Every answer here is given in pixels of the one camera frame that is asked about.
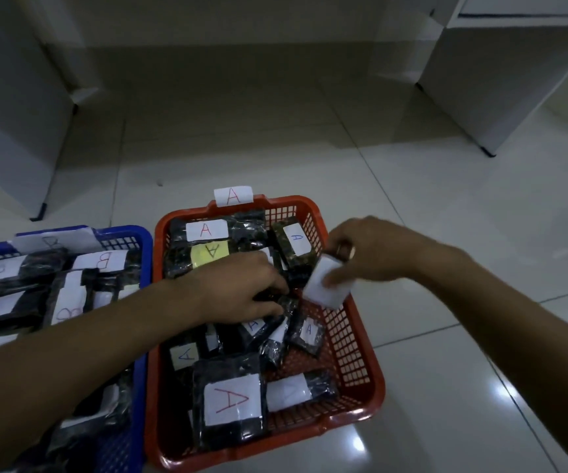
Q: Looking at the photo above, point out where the red plastic basket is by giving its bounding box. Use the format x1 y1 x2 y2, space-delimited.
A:
144 194 387 471

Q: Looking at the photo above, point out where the white desk side panel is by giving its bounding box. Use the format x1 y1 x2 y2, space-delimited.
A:
415 24 568 157
0 0 79 222

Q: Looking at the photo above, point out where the person's left hand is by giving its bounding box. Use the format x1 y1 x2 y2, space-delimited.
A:
175 250 290 326

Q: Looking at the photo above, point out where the person's right forearm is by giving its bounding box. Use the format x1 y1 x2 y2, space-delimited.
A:
426 246 568 459

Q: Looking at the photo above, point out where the yellow-label A packet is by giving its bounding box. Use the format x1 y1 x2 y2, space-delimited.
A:
164 238 245 279

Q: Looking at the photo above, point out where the white desk drawer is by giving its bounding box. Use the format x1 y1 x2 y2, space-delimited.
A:
429 0 568 29

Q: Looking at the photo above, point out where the large white paper tag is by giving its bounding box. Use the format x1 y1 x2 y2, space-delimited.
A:
10 227 103 254

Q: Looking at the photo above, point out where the person's left forearm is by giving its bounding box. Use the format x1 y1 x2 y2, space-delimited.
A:
0 280 191 473

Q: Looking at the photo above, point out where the small white paper tag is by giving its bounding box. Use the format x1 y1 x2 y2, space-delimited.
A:
213 185 255 208

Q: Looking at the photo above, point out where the blue plastic basket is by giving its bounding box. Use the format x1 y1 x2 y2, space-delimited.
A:
0 225 154 473

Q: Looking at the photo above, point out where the person's right hand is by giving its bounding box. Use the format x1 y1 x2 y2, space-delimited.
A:
322 215 462 289

